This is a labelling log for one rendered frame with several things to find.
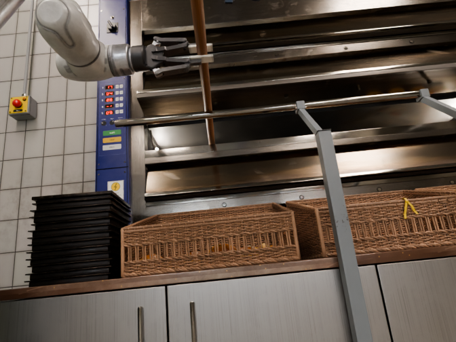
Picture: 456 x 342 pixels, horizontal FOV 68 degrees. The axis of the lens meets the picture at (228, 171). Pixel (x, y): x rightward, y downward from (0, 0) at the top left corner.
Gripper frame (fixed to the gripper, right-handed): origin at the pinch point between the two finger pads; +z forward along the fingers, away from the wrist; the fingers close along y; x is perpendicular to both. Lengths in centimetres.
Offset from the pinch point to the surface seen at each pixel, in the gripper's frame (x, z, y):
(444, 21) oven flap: -64, 127, -54
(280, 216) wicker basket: -20, 20, 47
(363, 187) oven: -70, 68, 30
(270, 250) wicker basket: -21, 16, 57
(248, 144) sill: -70, 17, 3
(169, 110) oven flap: -67, -21, -18
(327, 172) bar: -10, 34, 37
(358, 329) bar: -10, 34, 79
